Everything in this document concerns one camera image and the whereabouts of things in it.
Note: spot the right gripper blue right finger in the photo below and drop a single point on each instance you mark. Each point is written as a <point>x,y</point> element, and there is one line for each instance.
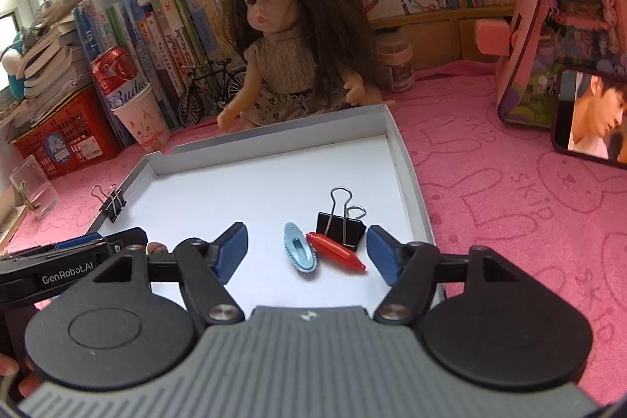
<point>409,269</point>

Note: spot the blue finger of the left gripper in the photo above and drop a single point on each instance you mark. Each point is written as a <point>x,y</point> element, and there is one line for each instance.
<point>134,239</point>
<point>76,242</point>

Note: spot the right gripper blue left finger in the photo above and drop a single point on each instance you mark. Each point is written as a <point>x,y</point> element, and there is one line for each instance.
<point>204,270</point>

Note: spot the red plastic clip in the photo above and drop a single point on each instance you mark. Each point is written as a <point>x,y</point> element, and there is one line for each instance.
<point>335,252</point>

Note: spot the large black binder clip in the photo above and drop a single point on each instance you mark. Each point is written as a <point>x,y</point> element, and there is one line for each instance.
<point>343,223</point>

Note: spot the light blue hair clip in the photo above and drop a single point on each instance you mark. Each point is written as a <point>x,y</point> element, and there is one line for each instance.
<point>301,255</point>

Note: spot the brown wooden nut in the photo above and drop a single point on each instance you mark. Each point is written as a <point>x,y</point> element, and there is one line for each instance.
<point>156,247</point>

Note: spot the person left hand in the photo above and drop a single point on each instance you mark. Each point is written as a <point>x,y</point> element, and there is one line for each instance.
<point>10,369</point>

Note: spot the black binder clip on tray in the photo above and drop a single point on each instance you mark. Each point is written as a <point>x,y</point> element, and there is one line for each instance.
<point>112,201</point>

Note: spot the clear acrylic block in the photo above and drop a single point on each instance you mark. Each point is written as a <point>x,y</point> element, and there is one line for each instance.
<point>34,188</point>

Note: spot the red plastic basket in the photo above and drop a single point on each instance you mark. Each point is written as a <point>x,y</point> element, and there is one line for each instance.
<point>73,137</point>

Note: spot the pink rabbit towel mat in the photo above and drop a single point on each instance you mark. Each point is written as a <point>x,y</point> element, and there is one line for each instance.
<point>561,219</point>

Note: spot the white cat paper cup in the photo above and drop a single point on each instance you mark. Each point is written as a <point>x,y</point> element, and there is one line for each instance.
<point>144,119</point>

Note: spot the white cardboard box tray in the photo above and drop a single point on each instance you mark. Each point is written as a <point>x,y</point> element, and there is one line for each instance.
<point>268,177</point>

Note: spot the red beer can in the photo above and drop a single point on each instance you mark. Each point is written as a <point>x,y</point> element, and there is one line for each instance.
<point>117,76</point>

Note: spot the stack of books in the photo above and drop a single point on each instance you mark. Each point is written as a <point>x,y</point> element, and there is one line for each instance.
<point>45,65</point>

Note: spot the black miniature bicycle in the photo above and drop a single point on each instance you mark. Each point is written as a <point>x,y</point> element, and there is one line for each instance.
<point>209,91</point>

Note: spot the small brown jar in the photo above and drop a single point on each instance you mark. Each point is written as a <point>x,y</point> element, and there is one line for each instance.
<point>394,53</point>

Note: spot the smartphone playing video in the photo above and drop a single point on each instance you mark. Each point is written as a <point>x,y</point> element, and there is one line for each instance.
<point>590,116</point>

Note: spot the brown-haired doll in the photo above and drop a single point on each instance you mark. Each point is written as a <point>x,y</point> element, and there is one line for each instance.
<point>302,57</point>

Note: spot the pink triangular dollhouse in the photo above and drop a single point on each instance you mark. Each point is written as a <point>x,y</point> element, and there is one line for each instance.
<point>542,37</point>

